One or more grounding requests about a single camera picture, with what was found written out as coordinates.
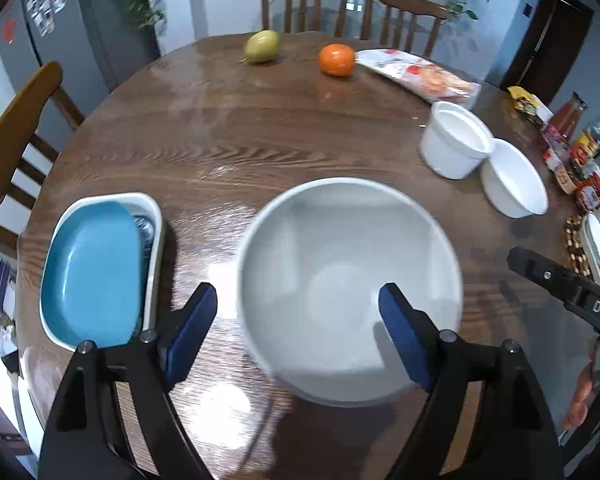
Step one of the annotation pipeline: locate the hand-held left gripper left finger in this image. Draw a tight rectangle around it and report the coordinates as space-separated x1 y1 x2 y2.
39 282 218 480

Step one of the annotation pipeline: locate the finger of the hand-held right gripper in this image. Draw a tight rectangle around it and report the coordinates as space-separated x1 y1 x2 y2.
507 246 582 307

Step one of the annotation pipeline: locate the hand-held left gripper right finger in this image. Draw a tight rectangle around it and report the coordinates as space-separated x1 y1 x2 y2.
377 282 566 480

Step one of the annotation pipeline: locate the large white bowl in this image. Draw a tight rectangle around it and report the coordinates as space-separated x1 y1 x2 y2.
236 177 465 408

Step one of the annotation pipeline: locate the medium white bowl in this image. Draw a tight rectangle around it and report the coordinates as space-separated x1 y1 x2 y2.
481 138 549 219

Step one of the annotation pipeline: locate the plain blue square plate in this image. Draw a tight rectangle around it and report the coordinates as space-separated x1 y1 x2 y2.
41 201 143 350

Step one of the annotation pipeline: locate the white straight-sided bowl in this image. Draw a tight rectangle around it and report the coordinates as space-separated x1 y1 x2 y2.
419 101 496 181

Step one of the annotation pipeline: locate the person's right hand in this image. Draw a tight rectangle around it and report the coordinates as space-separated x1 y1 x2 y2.
562 350 600 431

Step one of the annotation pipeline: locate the small blue-rimmed bowl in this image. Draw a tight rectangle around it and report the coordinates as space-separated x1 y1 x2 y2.
580 211 600 291

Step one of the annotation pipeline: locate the red-label jar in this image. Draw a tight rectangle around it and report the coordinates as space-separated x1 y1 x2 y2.
575 170 600 211

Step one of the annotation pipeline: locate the chili sauce jar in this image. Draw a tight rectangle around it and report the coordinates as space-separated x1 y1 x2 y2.
550 155 581 195

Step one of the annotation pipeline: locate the red sauce bottle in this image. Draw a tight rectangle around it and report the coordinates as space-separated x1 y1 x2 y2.
542 91 588 143

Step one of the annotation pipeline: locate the yellow snack packet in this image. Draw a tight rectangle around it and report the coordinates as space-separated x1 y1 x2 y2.
507 86 554 126

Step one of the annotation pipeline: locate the clear snack packet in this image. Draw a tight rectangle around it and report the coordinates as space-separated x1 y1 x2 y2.
355 49 482 106

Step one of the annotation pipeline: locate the dark brown door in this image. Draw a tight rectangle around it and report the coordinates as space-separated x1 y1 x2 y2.
500 0 595 93

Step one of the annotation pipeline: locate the wooden chair with curved back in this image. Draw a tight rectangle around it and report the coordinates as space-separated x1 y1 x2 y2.
0 61 86 256

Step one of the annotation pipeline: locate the orange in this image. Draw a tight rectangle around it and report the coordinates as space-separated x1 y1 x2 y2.
318 43 356 78

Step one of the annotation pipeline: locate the green pear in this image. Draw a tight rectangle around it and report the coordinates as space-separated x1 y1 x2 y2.
239 29 282 65

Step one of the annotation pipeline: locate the grey refrigerator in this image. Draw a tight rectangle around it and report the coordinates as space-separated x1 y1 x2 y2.
0 0 161 91

